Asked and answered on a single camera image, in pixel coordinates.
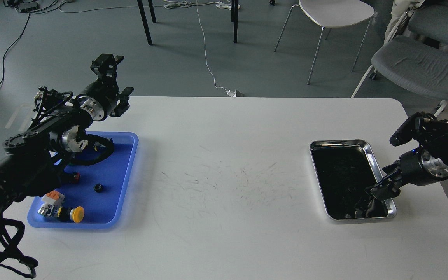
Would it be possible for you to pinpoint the small black gear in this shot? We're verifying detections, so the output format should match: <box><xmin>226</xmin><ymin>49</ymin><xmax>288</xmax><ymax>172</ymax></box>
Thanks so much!
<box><xmin>93</xmin><ymin>183</ymin><xmax>104</xmax><ymax>193</ymax></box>

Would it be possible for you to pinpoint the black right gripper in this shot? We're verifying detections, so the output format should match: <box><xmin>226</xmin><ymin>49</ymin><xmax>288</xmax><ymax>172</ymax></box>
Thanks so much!
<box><xmin>354</xmin><ymin>150</ymin><xmax>448</xmax><ymax>218</ymax></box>

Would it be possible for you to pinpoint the black floor cable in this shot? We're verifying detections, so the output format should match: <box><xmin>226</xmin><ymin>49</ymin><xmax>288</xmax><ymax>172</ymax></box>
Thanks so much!
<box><xmin>0</xmin><ymin>12</ymin><xmax>32</xmax><ymax>152</ymax></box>

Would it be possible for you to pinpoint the black power strip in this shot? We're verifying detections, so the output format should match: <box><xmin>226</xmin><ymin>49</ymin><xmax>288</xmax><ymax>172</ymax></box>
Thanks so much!
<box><xmin>3</xmin><ymin>0</ymin><xmax>39</xmax><ymax>13</ymax></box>

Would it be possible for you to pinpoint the yellow push button switch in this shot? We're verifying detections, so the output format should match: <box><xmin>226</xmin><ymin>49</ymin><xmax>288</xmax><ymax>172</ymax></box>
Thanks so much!
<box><xmin>37</xmin><ymin>204</ymin><xmax>85</xmax><ymax>223</ymax></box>

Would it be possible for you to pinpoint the white chair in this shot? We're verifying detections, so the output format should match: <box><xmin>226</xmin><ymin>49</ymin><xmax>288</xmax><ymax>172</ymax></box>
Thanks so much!
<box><xmin>274</xmin><ymin>0</ymin><xmax>375</xmax><ymax>85</ymax></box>

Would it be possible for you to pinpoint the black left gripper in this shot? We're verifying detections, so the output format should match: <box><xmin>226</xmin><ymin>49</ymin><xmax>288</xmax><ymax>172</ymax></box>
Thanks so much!
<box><xmin>76</xmin><ymin>54</ymin><xmax>135</xmax><ymax>122</ymax></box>

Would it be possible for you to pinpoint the silver metal tray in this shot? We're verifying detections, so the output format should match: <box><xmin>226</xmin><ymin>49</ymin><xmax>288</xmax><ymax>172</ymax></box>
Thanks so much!
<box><xmin>310</xmin><ymin>139</ymin><xmax>397</xmax><ymax>222</ymax></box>

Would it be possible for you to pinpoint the grey cushioned chair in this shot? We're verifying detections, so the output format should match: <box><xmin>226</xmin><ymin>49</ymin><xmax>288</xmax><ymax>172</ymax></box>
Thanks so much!
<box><xmin>351</xmin><ymin>35</ymin><xmax>448</xmax><ymax>117</ymax></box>
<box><xmin>385</xmin><ymin>0</ymin><xmax>448</xmax><ymax>45</ymax></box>

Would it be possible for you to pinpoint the black selector switch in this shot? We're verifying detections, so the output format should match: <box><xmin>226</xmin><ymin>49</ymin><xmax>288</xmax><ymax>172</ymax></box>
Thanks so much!
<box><xmin>62</xmin><ymin>172</ymin><xmax>81</xmax><ymax>184</ymax></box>

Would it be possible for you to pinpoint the orange white contact block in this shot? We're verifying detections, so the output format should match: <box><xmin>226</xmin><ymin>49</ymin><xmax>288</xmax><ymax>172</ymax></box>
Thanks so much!
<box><xmin>41</xmin><ymin>190</ymin><xmax>65</xmax><ymax>206</ymax></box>

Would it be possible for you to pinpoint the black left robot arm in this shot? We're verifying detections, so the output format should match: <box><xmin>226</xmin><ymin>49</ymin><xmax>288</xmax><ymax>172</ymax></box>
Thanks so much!
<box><xmin>0</xmin><ymin>54</ymin><xmax>134</xmax><ymax>279</ymax></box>

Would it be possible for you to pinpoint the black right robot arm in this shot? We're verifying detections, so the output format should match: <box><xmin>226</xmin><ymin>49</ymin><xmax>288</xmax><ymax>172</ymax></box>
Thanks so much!
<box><xmin>354</xmin><ymin>112</ymin><xmax>448</xmax><ymax>218</ymax></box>

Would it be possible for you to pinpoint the white floor cable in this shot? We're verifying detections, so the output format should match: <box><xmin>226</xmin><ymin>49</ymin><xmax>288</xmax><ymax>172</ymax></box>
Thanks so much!
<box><xmin>58</xmin><ymin>0</ymin><xmax>245</xmax><ymax>98</ymax></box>

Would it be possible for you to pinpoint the black table leg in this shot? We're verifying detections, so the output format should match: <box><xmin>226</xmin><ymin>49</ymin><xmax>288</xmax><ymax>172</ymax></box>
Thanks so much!
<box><xmin>137</xmin><ymin>0</ymin><xmax>153</xmax><ymax>46</ymax></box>
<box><xmin>231</xmin><ymin>0</ymin><xmax>239</xmax><ymax>43</ymax></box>
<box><xmin>148</xmin><ymin>0</ymin><xmax>157</xmax><ymax>23</ymax></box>

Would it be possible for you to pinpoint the blue plastic tray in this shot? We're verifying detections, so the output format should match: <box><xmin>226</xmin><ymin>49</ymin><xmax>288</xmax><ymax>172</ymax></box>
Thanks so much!
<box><xmin>27</xmin><ymin>131</ymin><xmax>138</xmax><ymax>229</ymax></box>

